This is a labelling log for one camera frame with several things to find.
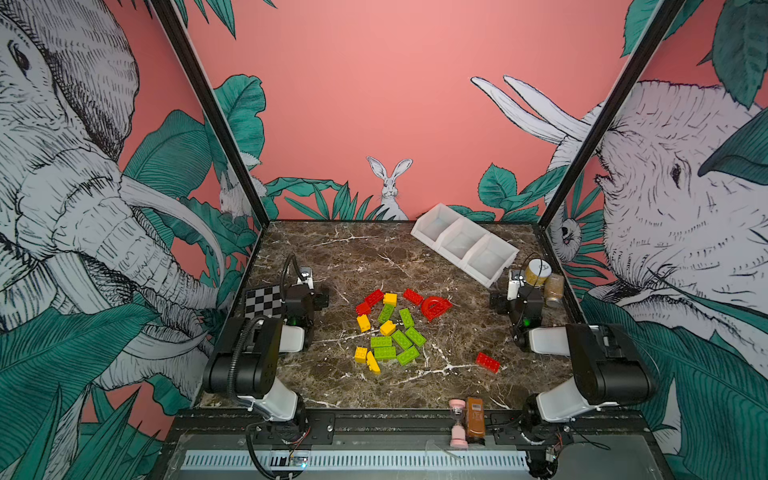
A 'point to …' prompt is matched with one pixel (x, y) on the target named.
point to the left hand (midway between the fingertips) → (308, 279)
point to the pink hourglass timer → (458, 435)
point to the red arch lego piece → (433, 306)
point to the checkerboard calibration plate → (263, 302)
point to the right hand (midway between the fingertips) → (508, 282)
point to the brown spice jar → (554, 290)
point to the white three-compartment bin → (484, 255)
